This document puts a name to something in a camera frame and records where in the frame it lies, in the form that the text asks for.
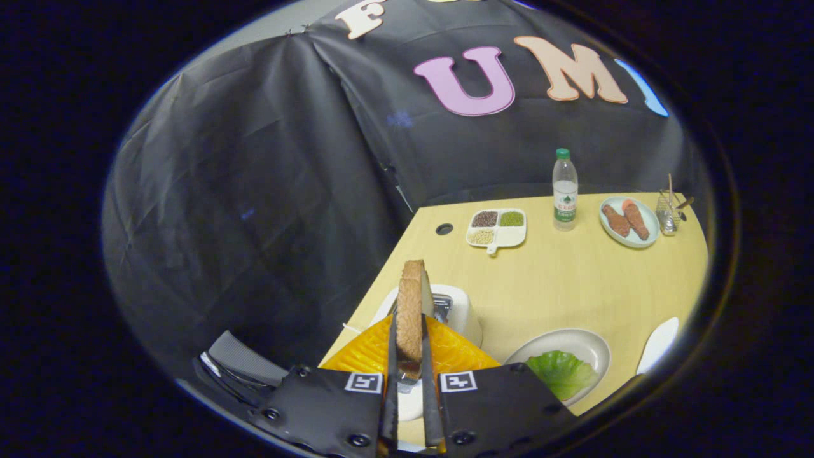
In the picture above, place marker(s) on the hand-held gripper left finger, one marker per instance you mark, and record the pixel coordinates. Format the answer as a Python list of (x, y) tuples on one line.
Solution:
[(331, 413)]

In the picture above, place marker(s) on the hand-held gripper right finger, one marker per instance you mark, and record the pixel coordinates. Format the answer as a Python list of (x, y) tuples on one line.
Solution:
[(502, 407)]

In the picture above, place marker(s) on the brown bread slice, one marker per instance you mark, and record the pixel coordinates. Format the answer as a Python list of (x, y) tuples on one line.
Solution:
[(410, 312)]

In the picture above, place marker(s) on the white plate under lettuce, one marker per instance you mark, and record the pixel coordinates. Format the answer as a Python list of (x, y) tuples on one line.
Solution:
[(572, 340)]

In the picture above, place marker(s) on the white toaster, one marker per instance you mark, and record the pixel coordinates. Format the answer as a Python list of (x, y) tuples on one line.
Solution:
[(461, 315)]

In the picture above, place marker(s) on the empty white plate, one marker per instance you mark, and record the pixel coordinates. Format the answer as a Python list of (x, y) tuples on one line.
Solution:
[(658, 345)]

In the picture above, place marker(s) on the white divided bean dish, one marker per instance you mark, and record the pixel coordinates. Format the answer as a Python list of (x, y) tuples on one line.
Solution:
[(509, 236)]

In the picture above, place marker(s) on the black backdrop cloth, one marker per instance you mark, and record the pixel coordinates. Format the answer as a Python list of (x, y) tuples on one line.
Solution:
[(254, 210)]

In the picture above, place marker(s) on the brown meat piece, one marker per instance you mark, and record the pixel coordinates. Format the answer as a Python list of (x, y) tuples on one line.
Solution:
[(636, 219), (616, 221)]

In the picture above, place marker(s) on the clear water bottle green cap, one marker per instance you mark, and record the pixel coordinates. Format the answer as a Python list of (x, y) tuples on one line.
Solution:
[(565, 191)]

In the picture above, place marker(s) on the pale green round plate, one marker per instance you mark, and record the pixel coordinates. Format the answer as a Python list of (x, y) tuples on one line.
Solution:
[(650, 219)]

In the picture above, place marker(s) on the clear utensil holder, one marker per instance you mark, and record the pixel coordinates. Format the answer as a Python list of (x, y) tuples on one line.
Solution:
[(666, 219)]

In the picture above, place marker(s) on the wooden stick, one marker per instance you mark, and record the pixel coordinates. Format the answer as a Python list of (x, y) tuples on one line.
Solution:
[(670, 187)]

